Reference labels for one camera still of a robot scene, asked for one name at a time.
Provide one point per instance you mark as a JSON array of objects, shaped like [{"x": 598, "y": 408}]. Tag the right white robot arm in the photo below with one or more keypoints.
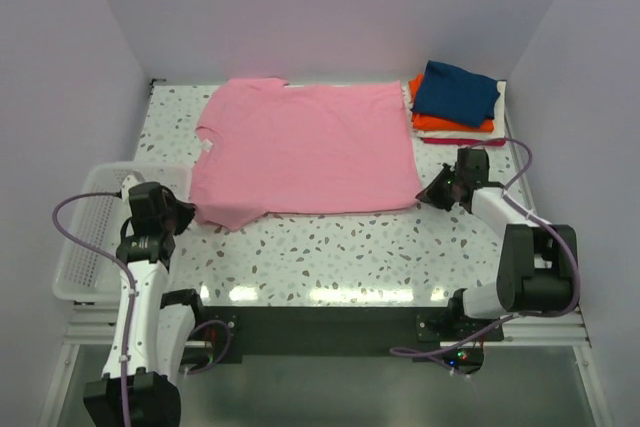
[{"x": 538, "y": 273}]

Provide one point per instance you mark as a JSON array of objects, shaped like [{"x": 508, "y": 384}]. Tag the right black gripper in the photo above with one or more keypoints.
[{"x": 431, "y": 194}]

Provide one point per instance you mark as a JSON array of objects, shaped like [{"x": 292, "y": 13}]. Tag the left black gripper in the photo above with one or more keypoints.
[{"x": 187, "y": 212}]

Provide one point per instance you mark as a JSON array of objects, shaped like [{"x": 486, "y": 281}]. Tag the aluminium frame rail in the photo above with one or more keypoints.
[{"x": 94, "y": 325}]

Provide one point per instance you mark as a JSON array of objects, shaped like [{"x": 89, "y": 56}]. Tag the pink t shirt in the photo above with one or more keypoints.
[{"x": 270, "y": 148}]

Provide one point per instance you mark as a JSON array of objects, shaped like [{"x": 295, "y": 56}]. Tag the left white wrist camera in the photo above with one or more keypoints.
[{"x": 131, "y": 180}]

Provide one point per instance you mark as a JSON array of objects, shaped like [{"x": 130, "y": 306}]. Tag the folded blue t shirt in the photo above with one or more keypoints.
[{"x": 454, "y": 94}]

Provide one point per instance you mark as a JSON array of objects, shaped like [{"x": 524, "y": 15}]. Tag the folded red t shirt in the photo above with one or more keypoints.
[{"x": 464, "y": 142}]

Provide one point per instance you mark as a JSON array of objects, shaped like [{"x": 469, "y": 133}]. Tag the white plastic laundry basket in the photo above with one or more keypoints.
[{"x": 83, "y": 276}]

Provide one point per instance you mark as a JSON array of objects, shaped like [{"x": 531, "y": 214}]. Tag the folded white t shirt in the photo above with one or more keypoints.
[{"x": 498, "y": 118}]

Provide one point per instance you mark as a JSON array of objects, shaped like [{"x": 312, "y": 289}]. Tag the folded orange t shirt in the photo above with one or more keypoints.
[{"x": 428, "y": 123}]

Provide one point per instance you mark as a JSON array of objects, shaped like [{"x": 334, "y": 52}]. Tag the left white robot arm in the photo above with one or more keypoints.
[{"x": 138, "y": 384}]

